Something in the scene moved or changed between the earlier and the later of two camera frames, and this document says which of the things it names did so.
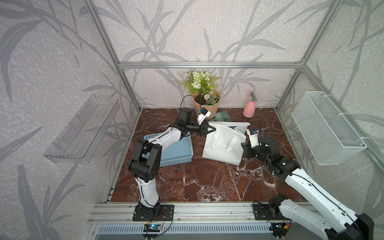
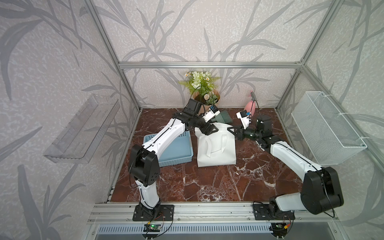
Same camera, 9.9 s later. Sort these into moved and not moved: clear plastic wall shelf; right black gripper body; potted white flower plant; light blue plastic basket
Moved: right black gripper body
Not moved: light blue plastic basket; potted white flower plant; clear plastic wall shelf
